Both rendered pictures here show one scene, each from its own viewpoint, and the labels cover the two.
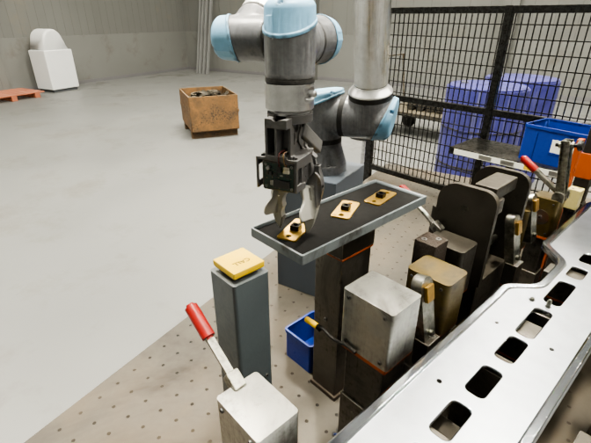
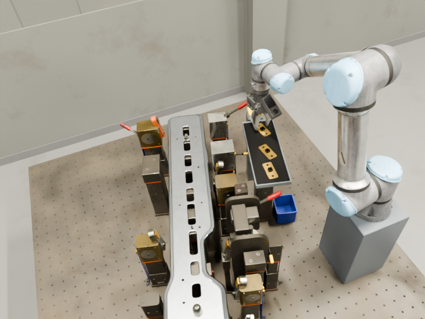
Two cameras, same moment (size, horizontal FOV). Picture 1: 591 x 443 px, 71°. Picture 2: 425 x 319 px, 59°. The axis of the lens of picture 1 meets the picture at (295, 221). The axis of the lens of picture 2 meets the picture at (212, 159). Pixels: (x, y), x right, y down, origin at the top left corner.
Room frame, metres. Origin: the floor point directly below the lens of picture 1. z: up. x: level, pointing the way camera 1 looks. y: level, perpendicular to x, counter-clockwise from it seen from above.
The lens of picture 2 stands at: (1.30, -1.05, 2.31)
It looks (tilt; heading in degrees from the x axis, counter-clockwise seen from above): 47 degrees down; 132
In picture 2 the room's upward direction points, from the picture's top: 6 degrees counter-clockwise
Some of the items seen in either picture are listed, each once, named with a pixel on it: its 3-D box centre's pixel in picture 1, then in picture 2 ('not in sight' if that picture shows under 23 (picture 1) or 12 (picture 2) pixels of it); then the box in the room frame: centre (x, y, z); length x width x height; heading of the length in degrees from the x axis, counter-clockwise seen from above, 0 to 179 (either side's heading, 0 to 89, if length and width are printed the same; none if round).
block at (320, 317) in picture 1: (339, 308); (263, 185); (0.75, -0.10, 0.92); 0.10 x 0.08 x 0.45; 133
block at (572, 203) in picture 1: (558, 243); not in sight; (1.12, -0.81, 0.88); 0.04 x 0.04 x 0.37; 43
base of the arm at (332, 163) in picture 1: (321, 151); (373, 197); (1.20, -0.08, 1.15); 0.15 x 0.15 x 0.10
